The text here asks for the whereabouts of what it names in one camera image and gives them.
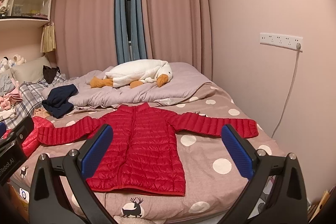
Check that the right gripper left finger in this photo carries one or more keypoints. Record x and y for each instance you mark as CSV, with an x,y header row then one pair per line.
x,y
48,200

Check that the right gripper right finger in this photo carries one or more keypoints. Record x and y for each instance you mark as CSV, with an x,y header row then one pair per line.
x,y
287,201

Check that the red down jacket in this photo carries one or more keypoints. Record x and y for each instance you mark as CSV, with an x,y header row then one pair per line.
x,y
143,154
31,143

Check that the pile of pink clothes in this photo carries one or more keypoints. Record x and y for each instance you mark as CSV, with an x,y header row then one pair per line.
x,y
9,102

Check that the folded red down jacket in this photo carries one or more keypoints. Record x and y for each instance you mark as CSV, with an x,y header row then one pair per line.
x,y
31,143

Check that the orange beige garment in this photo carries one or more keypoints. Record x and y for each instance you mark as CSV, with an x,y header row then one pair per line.
x,y
41,112

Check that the navy blue garment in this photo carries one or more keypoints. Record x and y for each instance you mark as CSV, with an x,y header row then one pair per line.
x,y
57,103

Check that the grey folded garment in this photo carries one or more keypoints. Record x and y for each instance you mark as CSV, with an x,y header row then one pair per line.
x,y
6,85

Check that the beige pillow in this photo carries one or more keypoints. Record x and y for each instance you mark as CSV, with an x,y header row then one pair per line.
x,y
31,72

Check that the black small garment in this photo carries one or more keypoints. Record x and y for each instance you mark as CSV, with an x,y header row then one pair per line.
x,y
50,73

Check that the small plush toys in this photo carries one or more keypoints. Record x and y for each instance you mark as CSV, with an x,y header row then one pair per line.
x,y
7,63

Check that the white goose plush toy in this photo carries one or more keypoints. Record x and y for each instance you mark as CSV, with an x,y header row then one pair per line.
x,y
135,73

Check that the pink curtain left panel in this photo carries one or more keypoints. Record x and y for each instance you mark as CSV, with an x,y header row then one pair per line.
x,y
84,33

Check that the pink curtain panel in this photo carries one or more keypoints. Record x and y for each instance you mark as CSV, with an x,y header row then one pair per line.
x,y
84,33
179,31

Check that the light purple quilt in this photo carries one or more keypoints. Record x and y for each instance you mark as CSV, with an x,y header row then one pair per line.
x,y
185,82

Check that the blue sheer curtain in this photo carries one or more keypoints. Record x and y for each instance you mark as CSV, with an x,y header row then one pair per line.
x,y
129,30

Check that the pink curtain right panel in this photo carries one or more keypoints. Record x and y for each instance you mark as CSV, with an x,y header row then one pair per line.
x,y
179,31

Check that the white wall power strip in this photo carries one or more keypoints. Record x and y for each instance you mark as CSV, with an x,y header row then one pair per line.
x,y
283,41

